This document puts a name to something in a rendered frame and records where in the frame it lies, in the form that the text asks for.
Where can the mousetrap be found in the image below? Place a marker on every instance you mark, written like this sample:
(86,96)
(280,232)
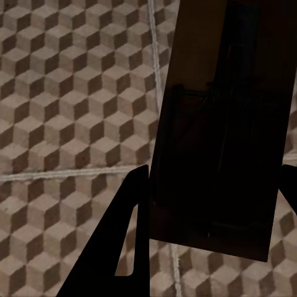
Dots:
(221,136)

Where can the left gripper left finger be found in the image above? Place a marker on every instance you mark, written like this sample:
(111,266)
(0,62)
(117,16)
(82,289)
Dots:
(93,273)

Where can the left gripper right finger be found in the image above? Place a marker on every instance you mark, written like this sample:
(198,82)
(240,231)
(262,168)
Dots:
(288,185)

